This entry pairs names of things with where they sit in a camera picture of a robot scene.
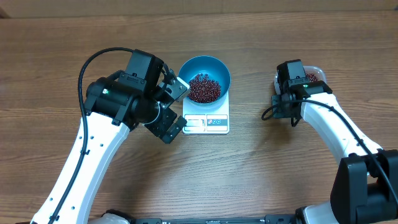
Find red adzuki beans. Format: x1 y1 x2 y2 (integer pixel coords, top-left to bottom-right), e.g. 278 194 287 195
188 72 319 104

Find blue metal bowl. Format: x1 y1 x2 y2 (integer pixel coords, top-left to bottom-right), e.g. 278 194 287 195
178 55 231 98

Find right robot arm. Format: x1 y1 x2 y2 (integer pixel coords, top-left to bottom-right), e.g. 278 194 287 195
261 59 397 223

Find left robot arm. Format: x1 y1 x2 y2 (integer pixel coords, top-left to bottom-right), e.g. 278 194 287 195
31 47 190 223

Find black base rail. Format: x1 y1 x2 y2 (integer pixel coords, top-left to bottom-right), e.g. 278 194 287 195
88 205 340 224

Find white digital kitchen scale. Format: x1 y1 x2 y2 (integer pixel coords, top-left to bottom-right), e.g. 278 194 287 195
182 91 230 134

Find clear plastic container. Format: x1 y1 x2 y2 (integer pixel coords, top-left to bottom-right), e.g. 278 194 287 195
274 65 327 95

